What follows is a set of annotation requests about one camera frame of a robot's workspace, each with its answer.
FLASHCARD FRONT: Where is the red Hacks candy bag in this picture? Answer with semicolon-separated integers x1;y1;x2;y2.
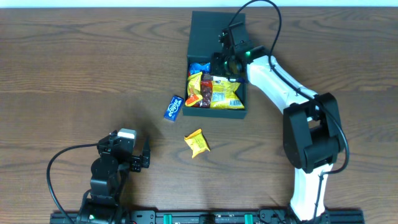
199;80;213;108

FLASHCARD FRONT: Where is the yellow Hacks candy bag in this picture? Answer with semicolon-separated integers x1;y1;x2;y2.
210;80;244;110

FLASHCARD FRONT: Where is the yellow orange snack packet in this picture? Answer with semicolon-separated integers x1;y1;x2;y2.
185;72;203;107

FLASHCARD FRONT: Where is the dark green box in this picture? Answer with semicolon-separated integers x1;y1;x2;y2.
182;11;248;119

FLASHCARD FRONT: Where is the small yellow cracker packet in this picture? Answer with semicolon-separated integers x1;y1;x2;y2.
184;128;210;159

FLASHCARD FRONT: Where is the blue Eclipse mint box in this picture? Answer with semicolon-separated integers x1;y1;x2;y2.
164;95;184;122

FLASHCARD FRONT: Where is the dark blue chocolate bar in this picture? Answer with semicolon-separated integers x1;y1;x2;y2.
211;75;246;83

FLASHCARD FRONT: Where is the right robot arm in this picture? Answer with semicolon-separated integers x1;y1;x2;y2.
211;22;349;223

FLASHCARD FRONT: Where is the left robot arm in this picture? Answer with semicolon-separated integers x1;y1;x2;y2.
76;128;150;224

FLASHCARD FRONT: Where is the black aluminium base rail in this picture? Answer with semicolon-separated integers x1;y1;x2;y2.
68;209;365;224

